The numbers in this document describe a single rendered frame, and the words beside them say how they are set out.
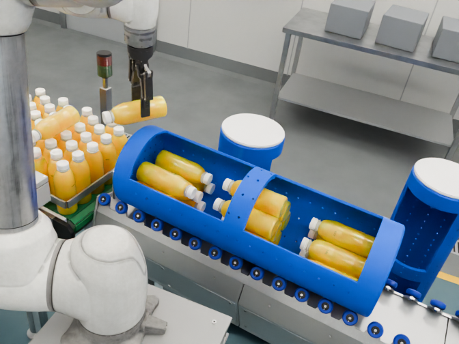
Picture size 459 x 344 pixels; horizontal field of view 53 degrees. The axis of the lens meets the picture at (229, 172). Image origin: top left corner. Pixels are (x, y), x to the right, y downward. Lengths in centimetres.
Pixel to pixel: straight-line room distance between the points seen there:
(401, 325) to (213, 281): 59
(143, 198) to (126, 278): 55
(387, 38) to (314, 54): 110
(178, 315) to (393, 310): 69
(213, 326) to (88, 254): 38
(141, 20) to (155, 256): 78
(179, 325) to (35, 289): 36
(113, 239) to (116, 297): 12
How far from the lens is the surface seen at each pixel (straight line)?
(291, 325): 150
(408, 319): 156
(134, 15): 133
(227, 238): 136
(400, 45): 388
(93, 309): 102
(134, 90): 152
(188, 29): 516
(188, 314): 119
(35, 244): 99
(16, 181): 93
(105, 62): 202
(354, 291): 130
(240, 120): 205
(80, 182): 169
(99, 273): 95
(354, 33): 388
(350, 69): 477
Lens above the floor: 203
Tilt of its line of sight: 36 degrees down
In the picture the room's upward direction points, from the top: 9 degrees clockwise
